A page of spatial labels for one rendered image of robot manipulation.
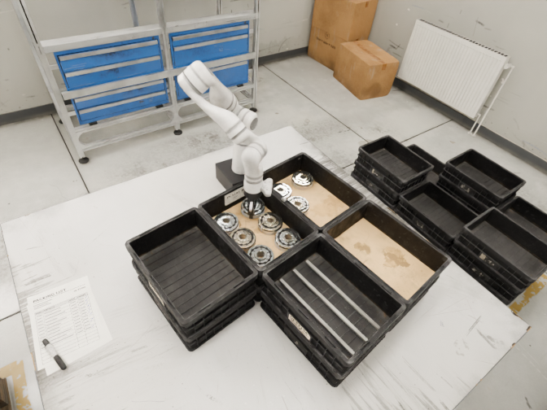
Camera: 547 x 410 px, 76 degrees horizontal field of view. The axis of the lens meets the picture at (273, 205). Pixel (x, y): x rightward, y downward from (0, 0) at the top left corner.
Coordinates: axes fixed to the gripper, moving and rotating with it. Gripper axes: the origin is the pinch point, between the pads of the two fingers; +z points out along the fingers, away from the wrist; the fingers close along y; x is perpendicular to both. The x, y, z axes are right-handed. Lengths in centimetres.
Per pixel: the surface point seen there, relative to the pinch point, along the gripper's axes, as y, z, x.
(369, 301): 35, 3, 47
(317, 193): -18.6, 2.6, 28.2
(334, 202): -14.0, 2.6, 36.4
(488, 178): -88, 36, 150
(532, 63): -216, 7, 216
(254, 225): 5.4, 2.6, 1.8
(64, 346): 58, 16, -57
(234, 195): -4.9, -3.4, -8.1
